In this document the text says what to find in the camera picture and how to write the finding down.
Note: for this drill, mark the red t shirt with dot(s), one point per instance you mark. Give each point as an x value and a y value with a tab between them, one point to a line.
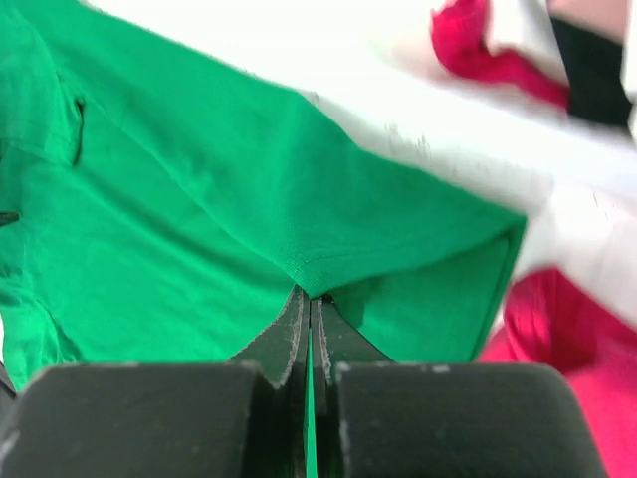
570	53

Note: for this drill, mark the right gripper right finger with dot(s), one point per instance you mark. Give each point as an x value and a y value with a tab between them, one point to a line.
379	418

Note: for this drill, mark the green t shirt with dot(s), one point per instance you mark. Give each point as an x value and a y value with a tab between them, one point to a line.
158	206

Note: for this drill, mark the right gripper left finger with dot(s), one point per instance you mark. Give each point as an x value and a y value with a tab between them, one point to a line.
243	417

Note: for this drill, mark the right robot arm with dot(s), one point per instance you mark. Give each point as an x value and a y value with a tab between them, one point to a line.
460	136

